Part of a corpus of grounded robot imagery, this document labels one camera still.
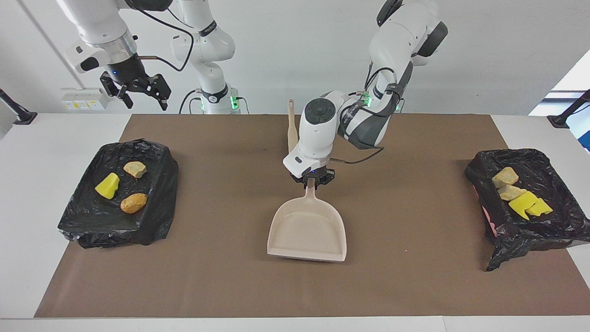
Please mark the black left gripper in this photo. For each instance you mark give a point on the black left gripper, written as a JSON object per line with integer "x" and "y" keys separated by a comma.
{"x": 312, "y": 175}

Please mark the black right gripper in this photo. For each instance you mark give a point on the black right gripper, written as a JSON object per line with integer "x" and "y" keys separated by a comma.
{"x": 124, "y": 71}

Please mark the beige plastic dustpan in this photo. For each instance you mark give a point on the beige plastic dustpan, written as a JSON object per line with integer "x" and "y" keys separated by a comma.
{"x": 309, "y": 230}

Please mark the beige brush black bristles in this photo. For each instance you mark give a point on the beige brush black bristles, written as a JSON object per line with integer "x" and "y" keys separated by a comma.
{"x": 292, "y": 131}

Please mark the pale crusty bread piece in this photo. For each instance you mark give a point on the pale crusty bread piece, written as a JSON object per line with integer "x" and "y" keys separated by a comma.
{"x": 135, "y": 169}

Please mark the yellow cheese wedge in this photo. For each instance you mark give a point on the yellow cheese wedge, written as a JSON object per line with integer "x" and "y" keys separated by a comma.
{"x": 107, "y": 186}

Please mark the brown bread nugget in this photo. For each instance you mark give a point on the brown bread nugget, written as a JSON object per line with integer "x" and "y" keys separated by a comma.
{"x": 133, "y": 203}

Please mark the orange striped croissant piece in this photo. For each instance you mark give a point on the orange striped croissant piece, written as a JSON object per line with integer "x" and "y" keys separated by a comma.
{"x": 509, "y": 192}

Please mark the large notched yellow sponge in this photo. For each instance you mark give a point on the large notched yellow sponge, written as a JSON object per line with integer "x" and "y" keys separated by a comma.
{"x": 521, "y": 204}

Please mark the small yellow sponge piece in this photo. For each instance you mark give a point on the small yellow sponge piece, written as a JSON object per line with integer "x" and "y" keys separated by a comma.
{"x": 540, "y": 208}

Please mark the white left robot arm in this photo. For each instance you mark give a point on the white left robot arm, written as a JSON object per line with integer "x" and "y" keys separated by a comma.
{"x": 318, "y": 133}

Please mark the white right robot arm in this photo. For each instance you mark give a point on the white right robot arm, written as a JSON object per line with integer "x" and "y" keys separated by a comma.
{"x": 207, "y": 46}

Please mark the bin fully wrapped black bag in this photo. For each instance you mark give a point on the bin fully wrapped black bag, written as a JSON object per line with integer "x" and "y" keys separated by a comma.
{"x": 92, "y": 221}

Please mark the pink bin with black bag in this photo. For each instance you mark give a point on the pink bin with black bag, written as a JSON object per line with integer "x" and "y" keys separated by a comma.
{"x": 525, "y": 240}

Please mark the brown table mat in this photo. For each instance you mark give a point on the brown table mat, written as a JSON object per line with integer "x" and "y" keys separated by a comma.
{"x": 295, "y": 286}

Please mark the black clamp stand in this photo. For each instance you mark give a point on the black clamp stand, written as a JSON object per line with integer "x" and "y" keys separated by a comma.
{"x": 564, "y": 117}
{"x": 20, "y": 115}

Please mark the white wall socket box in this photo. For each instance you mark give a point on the white wall socket box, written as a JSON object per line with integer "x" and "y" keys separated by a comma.
{"x": 83, "y": 98}

